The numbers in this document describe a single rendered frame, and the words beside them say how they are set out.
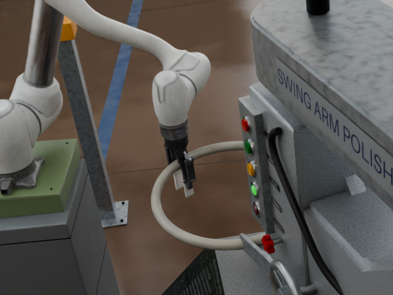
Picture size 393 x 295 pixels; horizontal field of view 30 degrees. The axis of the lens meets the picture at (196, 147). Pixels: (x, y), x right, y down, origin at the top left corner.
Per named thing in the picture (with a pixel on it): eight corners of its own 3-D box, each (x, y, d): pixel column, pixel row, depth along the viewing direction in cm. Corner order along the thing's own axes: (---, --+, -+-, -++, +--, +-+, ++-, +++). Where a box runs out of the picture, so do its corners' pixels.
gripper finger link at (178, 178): (174, 174, 239) (172, 172, 239) (176, 190, 243) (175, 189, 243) (181, 170, 240) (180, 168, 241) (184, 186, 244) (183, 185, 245)
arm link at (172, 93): (182, 130, 219) (199, 106, 228) (175, 85, 210) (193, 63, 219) (150, 125, 223) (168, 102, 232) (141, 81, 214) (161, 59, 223)
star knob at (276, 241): (288, 251, 146) (287, 236, 144) (268, 257, 145) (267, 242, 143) (281, 240, 149) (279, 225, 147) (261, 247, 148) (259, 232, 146)
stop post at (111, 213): (128, 201, 385) (82, 6, 328) (127, 225, 368) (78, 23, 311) (90, 206, 385) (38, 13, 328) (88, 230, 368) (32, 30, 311)
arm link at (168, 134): (169, 130, 220) (172, 146, 223) (193, 118, 224) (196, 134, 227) (152, 119, 226) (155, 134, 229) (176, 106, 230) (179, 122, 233)
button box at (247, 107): (279, 231, 150) (266, 111, 135) (267, 235, 150) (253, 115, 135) (263, 211, 157) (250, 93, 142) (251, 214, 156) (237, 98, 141)
